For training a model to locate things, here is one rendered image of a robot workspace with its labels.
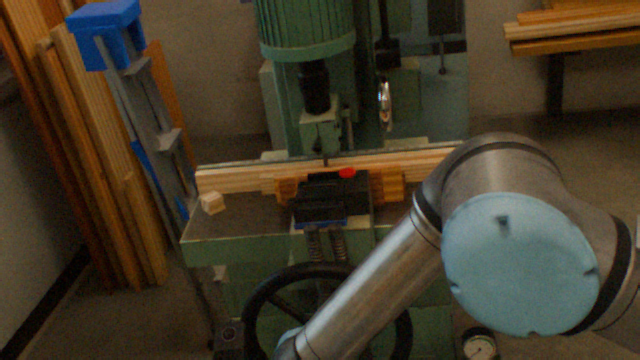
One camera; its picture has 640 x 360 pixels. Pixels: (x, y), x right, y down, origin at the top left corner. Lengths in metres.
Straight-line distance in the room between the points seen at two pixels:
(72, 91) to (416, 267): 1.93
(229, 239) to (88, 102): 1.35
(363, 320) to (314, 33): 0.55
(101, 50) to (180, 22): 1.83
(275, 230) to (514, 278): 0.76
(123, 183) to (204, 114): 1.37
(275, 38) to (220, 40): 2.58
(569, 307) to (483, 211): 0.10
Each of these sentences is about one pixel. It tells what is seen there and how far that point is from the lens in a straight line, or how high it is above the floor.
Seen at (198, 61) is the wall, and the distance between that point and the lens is 3.87.
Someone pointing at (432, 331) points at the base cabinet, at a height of 0.65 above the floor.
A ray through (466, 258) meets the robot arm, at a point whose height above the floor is 1.24.
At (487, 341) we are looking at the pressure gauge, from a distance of 1.35.
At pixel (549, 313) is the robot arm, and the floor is 1.19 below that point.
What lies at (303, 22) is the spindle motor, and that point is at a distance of 1.19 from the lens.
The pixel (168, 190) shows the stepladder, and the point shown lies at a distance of 2.15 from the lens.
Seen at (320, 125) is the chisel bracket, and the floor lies 1.06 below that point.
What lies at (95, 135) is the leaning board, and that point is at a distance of 2.60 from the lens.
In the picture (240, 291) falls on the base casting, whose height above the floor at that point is 0.78.
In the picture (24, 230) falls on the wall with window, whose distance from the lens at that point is 2.77.
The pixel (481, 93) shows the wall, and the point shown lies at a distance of 3.78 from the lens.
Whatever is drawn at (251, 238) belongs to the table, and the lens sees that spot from 1.30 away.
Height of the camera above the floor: 1.58
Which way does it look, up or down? 28 degrees down
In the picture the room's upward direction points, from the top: 9 degrees counter-clockwise
